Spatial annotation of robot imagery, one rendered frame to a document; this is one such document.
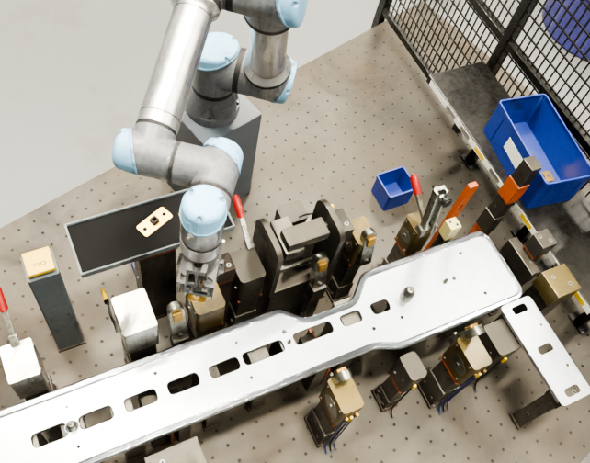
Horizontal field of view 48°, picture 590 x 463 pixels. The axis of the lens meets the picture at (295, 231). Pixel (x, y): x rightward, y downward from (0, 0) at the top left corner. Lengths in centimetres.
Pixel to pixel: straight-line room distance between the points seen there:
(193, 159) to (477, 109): 123
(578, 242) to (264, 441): 104
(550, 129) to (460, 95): 30
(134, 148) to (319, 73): 150
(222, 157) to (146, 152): 13
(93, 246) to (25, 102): 190
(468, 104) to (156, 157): 126
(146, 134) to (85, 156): 199
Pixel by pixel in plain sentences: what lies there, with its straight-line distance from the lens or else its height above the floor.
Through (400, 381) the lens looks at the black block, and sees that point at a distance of 175.
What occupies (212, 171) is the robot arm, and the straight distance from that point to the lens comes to 113.
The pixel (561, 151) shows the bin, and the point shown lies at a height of 110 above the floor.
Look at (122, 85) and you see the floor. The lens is 341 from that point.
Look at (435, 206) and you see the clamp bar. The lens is 174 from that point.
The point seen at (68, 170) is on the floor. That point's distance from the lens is 312.
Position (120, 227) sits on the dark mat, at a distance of 158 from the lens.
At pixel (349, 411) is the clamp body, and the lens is 157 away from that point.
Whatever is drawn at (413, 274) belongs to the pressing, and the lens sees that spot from 180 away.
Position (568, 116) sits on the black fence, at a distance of 212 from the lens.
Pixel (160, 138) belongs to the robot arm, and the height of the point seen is 160.
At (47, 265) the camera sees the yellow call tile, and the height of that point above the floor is 116.
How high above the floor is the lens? 252
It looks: 59 degrees down
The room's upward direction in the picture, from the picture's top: 16 degrees clockwise
